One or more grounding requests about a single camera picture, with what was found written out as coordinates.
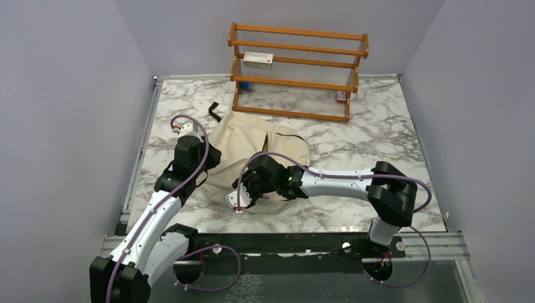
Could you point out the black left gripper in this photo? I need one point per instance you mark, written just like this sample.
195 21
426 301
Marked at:
214 156

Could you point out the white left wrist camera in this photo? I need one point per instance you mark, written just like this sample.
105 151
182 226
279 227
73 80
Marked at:
189 129

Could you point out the red white small box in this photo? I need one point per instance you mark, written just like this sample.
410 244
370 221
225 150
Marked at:
341 96

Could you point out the grey green small box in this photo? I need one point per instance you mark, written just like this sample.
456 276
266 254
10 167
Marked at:
258 60

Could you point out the orange wooden shelf rack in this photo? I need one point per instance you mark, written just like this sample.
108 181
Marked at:
311 59

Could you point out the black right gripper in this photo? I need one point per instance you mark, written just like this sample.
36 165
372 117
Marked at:
248 175

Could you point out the cream canvas backpack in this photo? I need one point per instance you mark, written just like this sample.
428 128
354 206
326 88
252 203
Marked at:
241 138

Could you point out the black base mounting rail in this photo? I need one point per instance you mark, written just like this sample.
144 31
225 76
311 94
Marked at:
285 253

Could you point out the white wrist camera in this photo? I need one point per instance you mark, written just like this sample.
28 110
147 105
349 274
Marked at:
189 129
238 199

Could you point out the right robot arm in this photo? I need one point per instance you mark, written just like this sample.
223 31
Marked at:
390 192

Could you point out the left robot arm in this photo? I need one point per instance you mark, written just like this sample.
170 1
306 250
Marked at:
128 273

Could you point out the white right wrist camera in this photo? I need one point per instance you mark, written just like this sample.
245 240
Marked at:
238 199

